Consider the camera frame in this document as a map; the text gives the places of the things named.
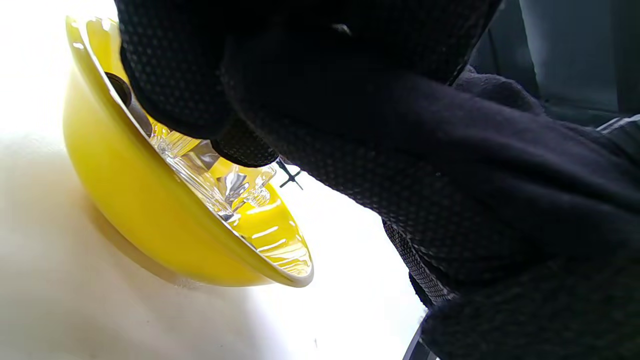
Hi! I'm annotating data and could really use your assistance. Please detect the person's left hand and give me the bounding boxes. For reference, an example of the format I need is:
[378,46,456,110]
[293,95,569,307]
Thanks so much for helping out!
[114,0,640,360]

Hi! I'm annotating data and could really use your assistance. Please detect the clear glass perfume bottle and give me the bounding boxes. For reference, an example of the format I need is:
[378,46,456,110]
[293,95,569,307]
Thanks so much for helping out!
[150,122,278,223]

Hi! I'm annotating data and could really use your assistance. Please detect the brown perfume bottle cap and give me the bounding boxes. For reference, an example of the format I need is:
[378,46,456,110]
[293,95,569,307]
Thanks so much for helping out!
[104,71,155,138]

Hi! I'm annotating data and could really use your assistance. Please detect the person's dark shirt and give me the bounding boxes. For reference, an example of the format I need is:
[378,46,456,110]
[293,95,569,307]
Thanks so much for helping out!
[470,0,640,128]

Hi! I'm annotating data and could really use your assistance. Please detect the black and white tracking controller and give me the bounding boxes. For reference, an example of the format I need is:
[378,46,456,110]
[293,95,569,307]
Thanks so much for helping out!
[402,324,436,360]

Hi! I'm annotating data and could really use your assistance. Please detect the yellow bowl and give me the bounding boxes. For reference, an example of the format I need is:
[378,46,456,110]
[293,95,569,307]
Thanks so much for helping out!
[62,15,315,289]

